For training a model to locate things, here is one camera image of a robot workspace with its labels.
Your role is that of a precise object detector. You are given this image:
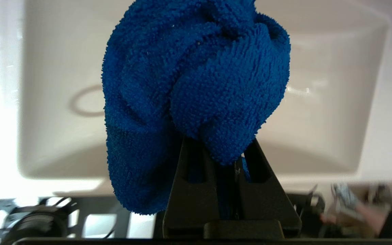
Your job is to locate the blue terry cleaning cloth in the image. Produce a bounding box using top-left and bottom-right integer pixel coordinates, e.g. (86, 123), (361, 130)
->
(101, 0), (291, 215)

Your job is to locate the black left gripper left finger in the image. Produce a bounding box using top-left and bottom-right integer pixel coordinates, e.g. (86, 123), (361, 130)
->
(163, 136), (224, 239)

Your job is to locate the white ceramic sink basin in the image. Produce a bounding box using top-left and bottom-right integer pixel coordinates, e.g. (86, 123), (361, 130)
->
(17, 0), (390, 179)

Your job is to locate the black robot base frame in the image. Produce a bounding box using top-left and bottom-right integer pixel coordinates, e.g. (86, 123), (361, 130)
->
(0, 184), (392, 239)

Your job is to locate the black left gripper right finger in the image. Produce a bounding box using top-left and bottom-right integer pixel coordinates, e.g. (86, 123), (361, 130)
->
(233, 138), (302, 239)

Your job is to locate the chrome drain stopper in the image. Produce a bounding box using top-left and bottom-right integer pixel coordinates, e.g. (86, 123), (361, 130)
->
(69, 85), (106, 117)

